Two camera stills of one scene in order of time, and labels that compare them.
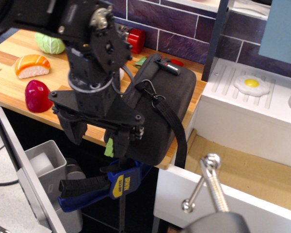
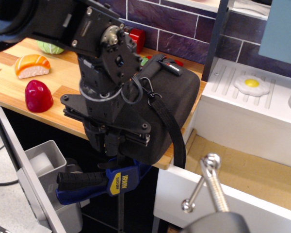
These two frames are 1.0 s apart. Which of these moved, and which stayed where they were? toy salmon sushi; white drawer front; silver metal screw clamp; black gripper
Moved: black gripper
Stayed: toy salmon sushi; white drawer front; silver metal screw clamp
